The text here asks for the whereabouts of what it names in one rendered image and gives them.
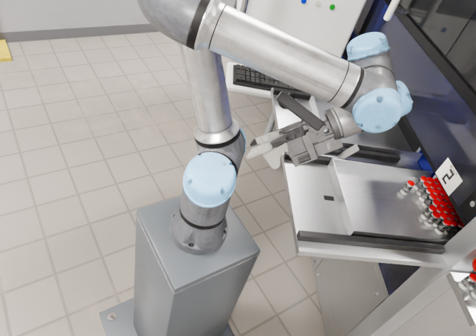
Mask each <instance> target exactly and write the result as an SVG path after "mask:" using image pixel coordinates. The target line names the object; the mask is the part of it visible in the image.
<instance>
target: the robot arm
mask: <svg viewBox="0 0 476 336"><path fill-rule="evenodd" d="M137 2H138V5H139V8H140V10H141V12H142V14H143V15H144V17H145V18H146V19H147V20H148V21H149V22H150V23H151V24H152V26H154V27H155V28H156V29H157V30H158V31H159V32H161V33H163V34H164V35H165V36H167V37H169V38H171V39H172V40H174V41H176V42H177V43H178V46H179V49H180V52H181V58H182V61H183V66H184V69H185V73H186V78H187V82H188V88H189V91H190V94H191V99H192V102H193V108H194V111H195V116H196V120H197V126H196V127H195V128H194V131H193V135H194V138H195V143H196V146H197V153H196V155H195V157H194V158H193V159H192V160H191V161H190V162H189V163H188V165H187V167H186V170H185V172H184V175H183V188H182V193H181V202H180V206H179V207H178V208H177V210H176V211H175V212H174V214H173V215H172V217H171V222H170V226H169V232H170V236H171V239H172V240H173V242H174V243H175V245H176V246H177V247H179V248H180V249H181V250H183V251H184V252H187V253H190V254H196V255H203V254H210V253H212V252H214V251H215V250H217V249H219V248H220V247H221V246H222V244H223V242H224V241H225V238H226V235H227V219H226V216H225V215H226V212H227V209H228V205H229V203H230V199H231V196H232V193H233V191H234V188H235V185H236V180H237V175H238V172H239V168H240V164H241V162H242V158H243V156H244V153H245V150H246V136H245V134H244V131H243V130H242V128H241V127H239V124H238V122H237V121H236V120H235V119H234V118H232V114H231V110H230V102H229V96H228V92H227V84H226V79H225V71H224V66H223V61H222V56H224V57H227V58H229V59H231V60H234V61H235V62H238V63H240V64H242V65H245V66H247V67H249V68H252V69H254V70H256V71H258V72H260V73H262V74H265V75H267V76H269V77H272V78H274V79H277V80H278V81H280V82H283V83H285V84H287V85H289V86H292V87H294V88H296V89H299V90H301V91H303V92H305V93H307V94H310V95H312V96H314V97H317V98H318V99H321V100H323V101H326V102H327V103H330V104H332V105H333V106H332V107H331V109H330V108H328V109H327V110H324V116H325V118H326V120H325V121H322V120H321V119H319V118H318V117H317V116H316V115H315V114H313V113H312V112H310V111H309V110H307V109H306V108H305V107H304V106H303V105H301V104H300V103H298V102H297V101H296V100H295V97H294V96H293V95H292V94H291V93H290V92H284V91H281V92H280V93H279V95H278V96H277V97H276V100H277V101H278V104H279V106H280V107H281V108H283V109H288V110H289V111H291V112H292V113H294V114H295V115H296V116H297V117H298V118H300V119H301V121H298V122H296V123H292V124H290V125H287V126H286V127H284V128H280V129H277V130H275V131H272V132H270V133H267V134H265V135H262V136H259V137H257V138H254V139H253V141H252V142H251V144H250V146H254V145H258V144H260V143H262V144H260V145H258V146H256V147H254V148H251V150H250V151H249V153H248V155H247V156H246V159H250V158H252V157H255V156H257V155H262V156H263V158H264V159H265V160H266V161H267V162H268V164H269V165H270V167H271V168H272V169H277V168H279V166H280V164H281V155H282V154H283V153H284V152H286V151H288V154H289V156H290V158H291V160H292V162H293V164H294V165H295V167H297V166H300V165H302V164H305V163H308V162H311V161H313V160H315V159H318V156H321V155H324V154H326V153H328V152H331V151H334V150H337V149H339V148H342V147H343V144H342V142H341V137H342V138H344V139H345V138H348V137H351V136H352V135H356V134H358V133H361V132H363V131H366V132H369V133H381V132H385V131H386V130H389V129H391V128H392V127H394V126H395V125H396V124H397V122H398V121H399V119H400V117H402V116H404V115H406V114H408V113H409V112H410V111H411V109H412V98H411V96H410V95H409V90H408V88H407V87H406V85H405V84H404V83H403V82H401V81H396V80H395V73H394V70H393V67H392V61H391V57H390V47H389V46H388V43H387V38H386V36H385V35H384V34H383V33H379V32H371V33H365V34H362V35H360V36H358V37H356V38H354V39H353V40H351V41H350V42H349V44H348V45H347V48H346V50H347V55H348V59H347V60H348V61H347V60H344V59H342V58H340V57H338V56H336V55H333V54H331V53H330V52H327V51H325V50H323V49H321V48H319V47H316V46H314V45H312V44H310V43H307V42H305V41H304V40H301V39H299V38H296V37H295V36H293V35H291V34H288V33H286V32H284V31H282V30H280V29H277V28H275V27H273V26H271V25H269V24H267V23H264V22H263V21H260V20H258V19H256V18H254V17H252V16H249V15H247V14H245V13H243V12H241V11H238V10H236V9H234V8H232V7H230V6H228V5H226V4H224V3H222V2H221V0H137ZM325 128H327V132H324V129H325Z"/></svg>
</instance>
